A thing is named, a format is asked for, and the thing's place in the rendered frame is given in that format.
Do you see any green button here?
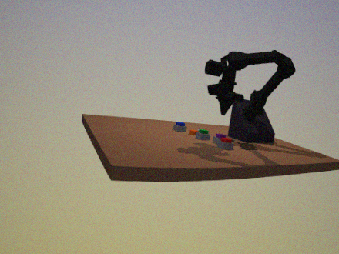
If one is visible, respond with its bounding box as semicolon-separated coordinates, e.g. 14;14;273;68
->
196;129;210;140

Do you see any blue button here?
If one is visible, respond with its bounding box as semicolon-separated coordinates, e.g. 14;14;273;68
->
173;122;187;132

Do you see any purple button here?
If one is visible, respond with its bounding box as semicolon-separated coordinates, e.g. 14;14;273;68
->
213;134;227;144

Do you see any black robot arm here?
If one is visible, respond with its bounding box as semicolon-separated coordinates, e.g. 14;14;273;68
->
205;50;295;122

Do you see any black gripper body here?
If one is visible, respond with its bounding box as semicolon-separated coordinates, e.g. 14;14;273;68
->
215;78;244;102

